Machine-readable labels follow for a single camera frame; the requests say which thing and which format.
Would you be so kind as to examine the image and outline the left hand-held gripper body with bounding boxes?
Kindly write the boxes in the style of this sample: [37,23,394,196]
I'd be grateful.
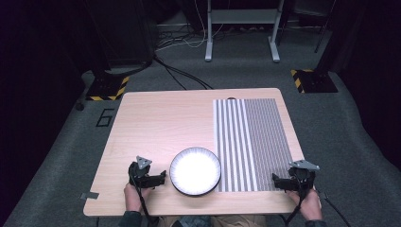
[128,155,159,190]

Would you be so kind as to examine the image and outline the black equipment cabinet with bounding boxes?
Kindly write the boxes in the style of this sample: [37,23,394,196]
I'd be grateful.
[84,0,160,70]

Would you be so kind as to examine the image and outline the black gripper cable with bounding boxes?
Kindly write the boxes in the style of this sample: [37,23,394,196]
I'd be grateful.
[131,176,153,226]
[284,183,308,227]

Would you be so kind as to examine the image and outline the person's left hand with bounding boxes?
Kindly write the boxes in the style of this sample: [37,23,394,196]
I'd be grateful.
[123,183,153,213]

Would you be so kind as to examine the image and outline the thick black floor cable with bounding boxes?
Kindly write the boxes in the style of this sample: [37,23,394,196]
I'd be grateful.
[152,54,215,91]

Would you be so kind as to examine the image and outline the white plate with dark rim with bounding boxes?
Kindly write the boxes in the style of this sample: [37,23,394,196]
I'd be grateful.
[168,147,222,197]

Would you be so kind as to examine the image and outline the black tape floor mark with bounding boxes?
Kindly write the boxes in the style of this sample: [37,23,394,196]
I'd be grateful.
[95,108,115,128]

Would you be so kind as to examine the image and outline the grey white striped placemat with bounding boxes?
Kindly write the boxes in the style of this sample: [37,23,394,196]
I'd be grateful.
[213,97,302,193]

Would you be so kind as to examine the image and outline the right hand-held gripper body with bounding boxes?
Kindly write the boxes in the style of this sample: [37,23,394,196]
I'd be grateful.
[287,159,321,192]

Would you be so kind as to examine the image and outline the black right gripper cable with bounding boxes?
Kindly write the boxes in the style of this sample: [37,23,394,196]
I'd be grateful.
[284,183,308,227]

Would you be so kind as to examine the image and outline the white metal stand frame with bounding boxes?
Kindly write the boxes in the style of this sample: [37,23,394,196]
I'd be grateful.
[204,0,282,63]

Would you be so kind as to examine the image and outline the black stand base hazard tape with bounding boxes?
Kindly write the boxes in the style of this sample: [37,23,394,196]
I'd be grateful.
[85,69,131,102]
[290,68,339,95]

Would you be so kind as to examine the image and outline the grey tape piece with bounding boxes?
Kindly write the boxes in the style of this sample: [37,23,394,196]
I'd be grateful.
[78,191,100,201]

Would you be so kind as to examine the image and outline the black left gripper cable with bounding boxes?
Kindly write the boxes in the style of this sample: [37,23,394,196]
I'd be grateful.
[131,176,153,226]

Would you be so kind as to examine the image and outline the white floor cables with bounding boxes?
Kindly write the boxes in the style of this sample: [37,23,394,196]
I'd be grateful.
[155,0,225,51]

